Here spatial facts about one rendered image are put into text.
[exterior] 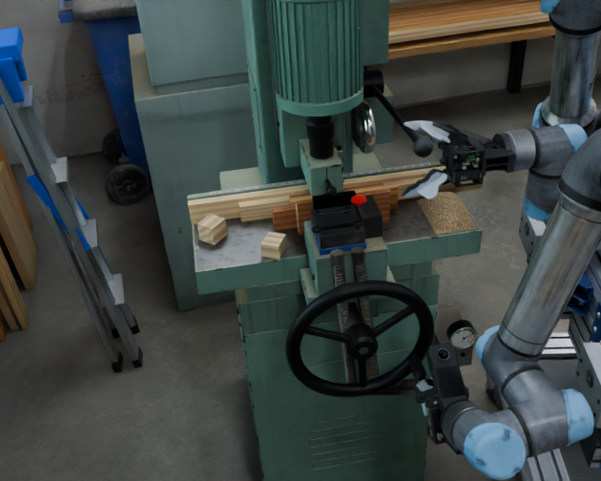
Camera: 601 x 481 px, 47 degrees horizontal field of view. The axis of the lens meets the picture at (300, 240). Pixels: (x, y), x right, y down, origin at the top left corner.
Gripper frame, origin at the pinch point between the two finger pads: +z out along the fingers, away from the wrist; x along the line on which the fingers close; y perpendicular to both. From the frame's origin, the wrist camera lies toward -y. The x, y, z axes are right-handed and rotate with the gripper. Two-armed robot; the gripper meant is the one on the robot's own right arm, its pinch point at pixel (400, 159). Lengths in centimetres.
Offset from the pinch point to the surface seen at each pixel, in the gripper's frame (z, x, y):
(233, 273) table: 34.2, 21.1, -0.8
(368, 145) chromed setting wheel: 0.2, 7.5, -23.7
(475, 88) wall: -124, 91, -258
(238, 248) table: 32.3, 19.0, -6.5
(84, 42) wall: 89, 36, -241
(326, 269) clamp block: 16.8, 16.5, 9.0
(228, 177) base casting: 32, 27, -55
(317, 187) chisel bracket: 14.4, 9.9, -11.7
